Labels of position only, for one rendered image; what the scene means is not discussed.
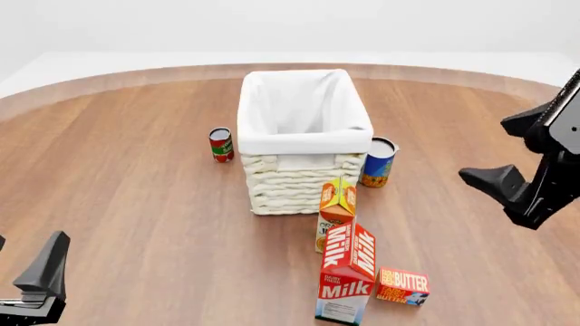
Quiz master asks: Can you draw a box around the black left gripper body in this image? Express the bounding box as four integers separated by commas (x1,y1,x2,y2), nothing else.
0,292,67,326

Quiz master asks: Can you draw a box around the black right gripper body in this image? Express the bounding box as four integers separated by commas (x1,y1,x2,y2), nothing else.
503,148,580,231

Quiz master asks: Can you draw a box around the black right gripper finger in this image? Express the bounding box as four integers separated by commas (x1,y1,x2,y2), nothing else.
500,101,556,153
458,163,530,209

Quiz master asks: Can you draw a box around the red butter box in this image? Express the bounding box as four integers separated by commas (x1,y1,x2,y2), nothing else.
374,266,431,307

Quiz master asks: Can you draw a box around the white woven basket with liner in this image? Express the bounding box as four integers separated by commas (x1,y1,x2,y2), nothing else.
236,68,375,216

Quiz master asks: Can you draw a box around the blue and yellow can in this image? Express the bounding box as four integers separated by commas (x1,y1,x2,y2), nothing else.
358,136,401,189

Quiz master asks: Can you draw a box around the orange juice carton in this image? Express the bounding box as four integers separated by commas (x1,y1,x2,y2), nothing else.
314,176,358,254

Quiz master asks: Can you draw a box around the red and white milk carton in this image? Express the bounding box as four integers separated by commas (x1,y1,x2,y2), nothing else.
314,219,379,322

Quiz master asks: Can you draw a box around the red tomato sauce can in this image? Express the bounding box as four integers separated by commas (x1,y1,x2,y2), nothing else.
208,127,236,164

